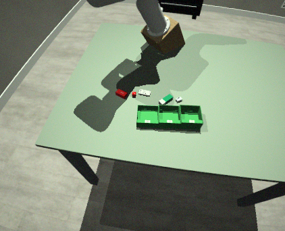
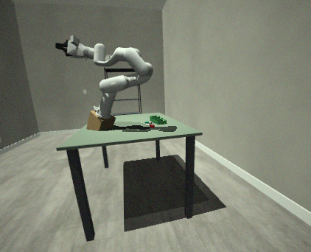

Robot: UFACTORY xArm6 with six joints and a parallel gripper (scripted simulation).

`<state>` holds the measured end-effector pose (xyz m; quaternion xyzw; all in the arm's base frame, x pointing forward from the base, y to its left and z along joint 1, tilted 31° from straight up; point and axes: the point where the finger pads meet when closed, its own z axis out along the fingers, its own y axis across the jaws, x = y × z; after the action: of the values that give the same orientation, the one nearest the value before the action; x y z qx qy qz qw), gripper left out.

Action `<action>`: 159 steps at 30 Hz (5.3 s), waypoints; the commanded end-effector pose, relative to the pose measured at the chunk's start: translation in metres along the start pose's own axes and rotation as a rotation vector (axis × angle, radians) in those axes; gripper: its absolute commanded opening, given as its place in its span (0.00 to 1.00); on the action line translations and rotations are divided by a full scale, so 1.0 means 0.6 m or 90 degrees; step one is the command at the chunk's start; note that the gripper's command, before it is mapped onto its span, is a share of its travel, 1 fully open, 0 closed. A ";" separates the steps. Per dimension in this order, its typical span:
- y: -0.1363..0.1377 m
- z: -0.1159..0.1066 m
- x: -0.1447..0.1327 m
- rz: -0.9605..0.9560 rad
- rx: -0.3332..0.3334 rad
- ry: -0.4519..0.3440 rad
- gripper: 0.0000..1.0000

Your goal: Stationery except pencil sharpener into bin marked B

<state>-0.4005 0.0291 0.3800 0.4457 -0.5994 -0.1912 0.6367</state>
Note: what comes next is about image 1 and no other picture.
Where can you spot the green rack of bins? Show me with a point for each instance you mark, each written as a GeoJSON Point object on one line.
{"type": "Point", "coordinates": [169, 116]}

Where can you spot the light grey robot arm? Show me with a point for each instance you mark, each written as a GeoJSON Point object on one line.
{"type": "Point", "coordinates": [151, 12]}

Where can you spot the white domino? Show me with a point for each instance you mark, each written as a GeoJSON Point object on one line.
{"type": "Point", "coordinates": [144, 92]}

